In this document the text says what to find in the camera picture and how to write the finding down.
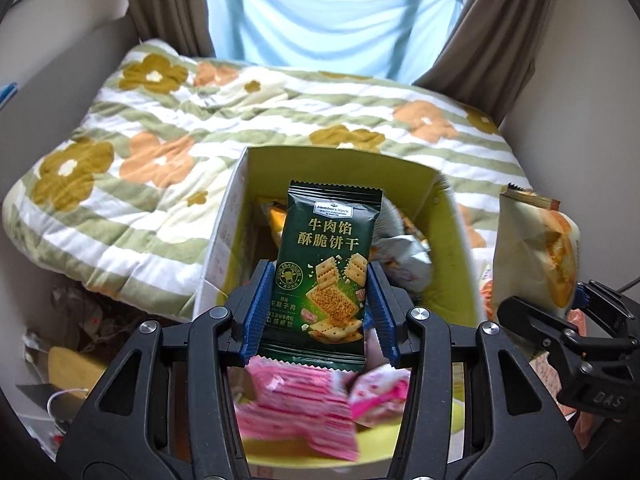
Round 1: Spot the pink white candy bag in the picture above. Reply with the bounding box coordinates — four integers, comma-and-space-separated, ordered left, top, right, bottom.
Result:
348, 364, 411, 428

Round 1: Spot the beige bread snack bag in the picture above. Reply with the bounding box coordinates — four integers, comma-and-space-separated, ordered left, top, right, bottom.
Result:
491, 183, 580, 318

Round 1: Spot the pink striped snack bag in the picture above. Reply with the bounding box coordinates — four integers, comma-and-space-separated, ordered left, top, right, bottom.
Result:
235, 356, 359, 462

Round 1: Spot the grey chip bag cartoon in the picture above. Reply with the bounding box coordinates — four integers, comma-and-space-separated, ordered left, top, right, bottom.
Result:
370, 196, 433, 297

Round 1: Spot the green beef cracker pack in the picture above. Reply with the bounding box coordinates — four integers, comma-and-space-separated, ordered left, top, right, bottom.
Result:
258, 181, 383, 372

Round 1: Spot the orange floral towel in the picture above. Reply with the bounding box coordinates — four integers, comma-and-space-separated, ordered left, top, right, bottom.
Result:
479, 263, 597, 451

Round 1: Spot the yellow-green cardboard box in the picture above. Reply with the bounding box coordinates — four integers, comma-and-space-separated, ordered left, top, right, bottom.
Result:
188, 146, 484, 479

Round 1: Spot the floral striped quilt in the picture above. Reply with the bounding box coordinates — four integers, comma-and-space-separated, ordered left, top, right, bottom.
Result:
2, 40, 528, 319

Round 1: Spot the right brown curtain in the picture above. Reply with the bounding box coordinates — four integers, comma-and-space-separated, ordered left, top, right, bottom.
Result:
414, 0, 553, 124

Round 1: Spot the brown curtain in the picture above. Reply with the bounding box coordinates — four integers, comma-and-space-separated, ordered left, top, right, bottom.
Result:
128, 0, 215, 58
414, 0, 553, 124

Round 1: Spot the grey bed headboard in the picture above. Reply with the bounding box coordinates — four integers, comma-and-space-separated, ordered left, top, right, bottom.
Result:
1, 15, 139, 193

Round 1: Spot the left brown curtain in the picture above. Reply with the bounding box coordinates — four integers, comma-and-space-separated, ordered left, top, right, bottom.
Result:
128, 0, 215, 58

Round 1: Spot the light blue window cloth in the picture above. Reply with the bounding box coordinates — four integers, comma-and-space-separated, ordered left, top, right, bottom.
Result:
206, 0, 463, 84

